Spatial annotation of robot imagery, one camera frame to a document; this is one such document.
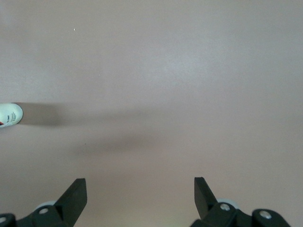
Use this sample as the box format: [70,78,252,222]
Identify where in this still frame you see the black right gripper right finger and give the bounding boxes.
[190,177,291,227]

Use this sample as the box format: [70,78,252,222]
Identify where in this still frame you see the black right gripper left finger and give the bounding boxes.
[0,178,87,227]

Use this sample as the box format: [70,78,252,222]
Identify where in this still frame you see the brown table mat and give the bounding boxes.
[0,0,303,227]

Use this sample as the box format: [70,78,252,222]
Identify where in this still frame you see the white blue tennis ball can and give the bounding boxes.
[0,102,24,130]

